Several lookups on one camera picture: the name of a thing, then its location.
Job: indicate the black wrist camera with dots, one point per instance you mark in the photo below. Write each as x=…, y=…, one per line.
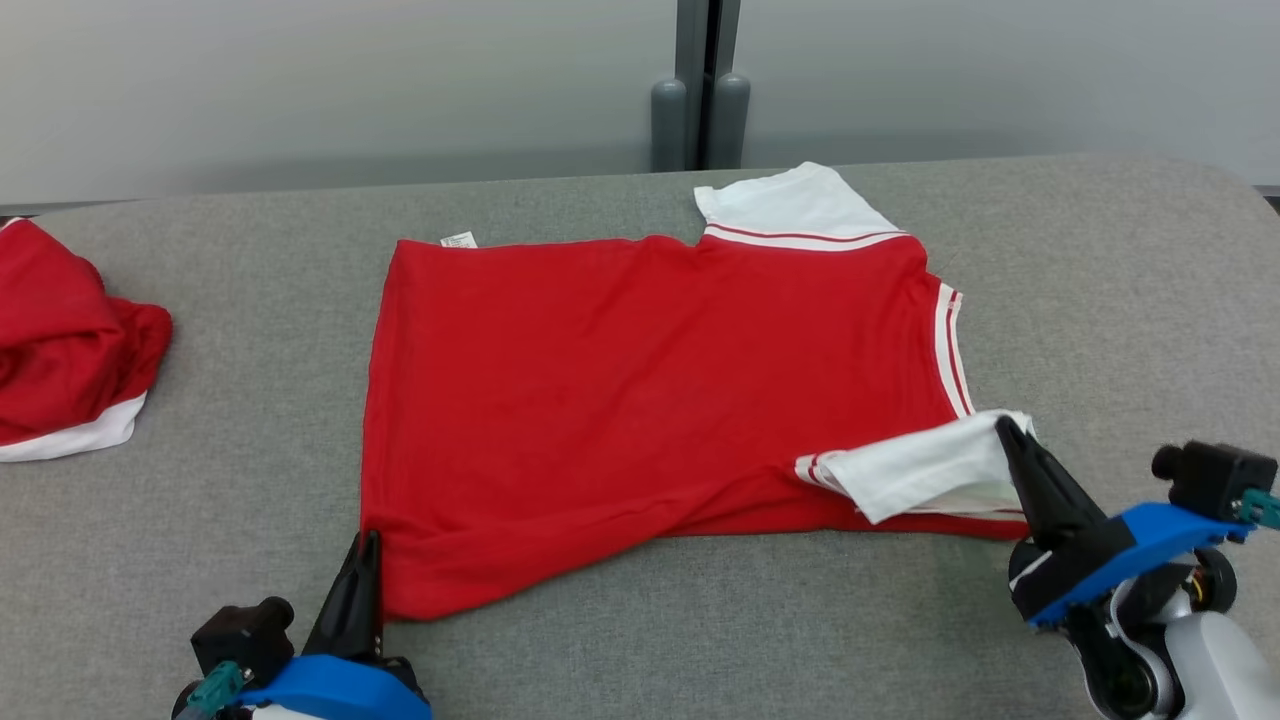
x=240, y=640
x=1215, y=480

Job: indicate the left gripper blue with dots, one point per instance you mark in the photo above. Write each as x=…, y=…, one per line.
x=340, y=692

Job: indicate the grey wall base rail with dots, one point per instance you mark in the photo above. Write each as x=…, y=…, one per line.
x=1268, y=192

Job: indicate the crumpled red garment, white hem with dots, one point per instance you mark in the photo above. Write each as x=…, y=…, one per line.
x=60, y=340

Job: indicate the grey cylindrical post cap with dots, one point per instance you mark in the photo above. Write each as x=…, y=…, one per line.
x=732, y=120
x=668, y=125

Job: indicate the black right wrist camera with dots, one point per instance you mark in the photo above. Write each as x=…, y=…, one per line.
x=1215, y=480

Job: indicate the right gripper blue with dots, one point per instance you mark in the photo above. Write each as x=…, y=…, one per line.
x=1100, y=560

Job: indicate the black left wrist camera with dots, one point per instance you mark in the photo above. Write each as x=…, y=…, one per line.
x=240, y=640

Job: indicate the grey metal partition post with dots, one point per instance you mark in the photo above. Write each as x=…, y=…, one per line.
x=690, y=40

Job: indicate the red shirt with white sleeves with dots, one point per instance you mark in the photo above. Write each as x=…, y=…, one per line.
x=600, y=400

